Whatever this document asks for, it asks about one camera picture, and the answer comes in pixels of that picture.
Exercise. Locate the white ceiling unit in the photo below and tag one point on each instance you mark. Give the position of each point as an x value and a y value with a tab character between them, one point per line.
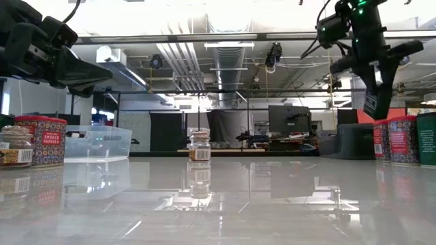
116	54

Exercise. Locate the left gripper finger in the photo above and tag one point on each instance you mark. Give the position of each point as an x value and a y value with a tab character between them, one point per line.
81	71
81	91

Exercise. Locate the red smoked paprika tin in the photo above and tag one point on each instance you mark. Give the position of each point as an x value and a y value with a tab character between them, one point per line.
403	143
379	143
51	139

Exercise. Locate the black ceiling camera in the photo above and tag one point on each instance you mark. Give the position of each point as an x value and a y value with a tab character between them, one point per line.
274	54
156	61
405	61

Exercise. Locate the small clear plastic bin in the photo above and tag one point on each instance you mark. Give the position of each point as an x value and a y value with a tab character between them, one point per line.
98	146

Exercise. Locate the ceiling light fixture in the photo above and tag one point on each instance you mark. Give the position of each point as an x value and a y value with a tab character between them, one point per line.
229	45

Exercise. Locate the background monitor back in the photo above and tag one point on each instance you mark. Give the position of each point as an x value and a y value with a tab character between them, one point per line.
289	119

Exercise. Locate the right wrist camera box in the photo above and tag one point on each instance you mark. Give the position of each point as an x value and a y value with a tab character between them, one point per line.
332	30

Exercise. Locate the overhead rig crossbar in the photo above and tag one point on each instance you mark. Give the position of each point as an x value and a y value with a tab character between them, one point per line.
170	38

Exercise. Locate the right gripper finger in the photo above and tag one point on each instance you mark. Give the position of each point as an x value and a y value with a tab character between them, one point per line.
390	78
366	80

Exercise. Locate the floral cloth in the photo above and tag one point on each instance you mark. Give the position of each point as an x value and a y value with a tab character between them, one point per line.
422	111

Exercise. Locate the orange cloth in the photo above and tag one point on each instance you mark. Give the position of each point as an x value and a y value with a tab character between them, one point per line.
398	114

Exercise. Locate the silver ventilation duct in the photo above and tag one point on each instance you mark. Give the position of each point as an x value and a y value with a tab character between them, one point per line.
229	78

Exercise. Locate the small black background monitor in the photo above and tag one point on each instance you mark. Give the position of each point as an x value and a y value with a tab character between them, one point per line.
347	116

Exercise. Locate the gray partition panel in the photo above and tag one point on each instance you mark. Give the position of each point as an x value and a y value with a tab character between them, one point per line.
136	119

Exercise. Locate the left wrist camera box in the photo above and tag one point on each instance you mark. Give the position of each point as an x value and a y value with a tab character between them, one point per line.
61	32

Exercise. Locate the dark partition panel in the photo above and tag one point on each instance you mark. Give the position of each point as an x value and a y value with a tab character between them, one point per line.
167	132

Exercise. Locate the dark gray plastic bin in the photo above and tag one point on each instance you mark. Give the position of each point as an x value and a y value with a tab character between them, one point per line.
354	143

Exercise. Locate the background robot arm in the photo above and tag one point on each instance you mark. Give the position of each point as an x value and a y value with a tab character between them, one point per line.
250	137

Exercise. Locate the black aluminium table frame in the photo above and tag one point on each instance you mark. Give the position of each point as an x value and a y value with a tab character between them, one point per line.
221	154

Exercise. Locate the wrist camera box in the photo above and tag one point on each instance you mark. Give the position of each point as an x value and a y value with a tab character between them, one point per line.
332	30
61	32

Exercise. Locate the black cloth drape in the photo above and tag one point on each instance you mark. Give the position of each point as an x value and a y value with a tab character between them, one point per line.
226	126

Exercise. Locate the glass spice jar cork lid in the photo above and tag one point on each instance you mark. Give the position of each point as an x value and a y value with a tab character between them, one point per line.
15	153
199	149

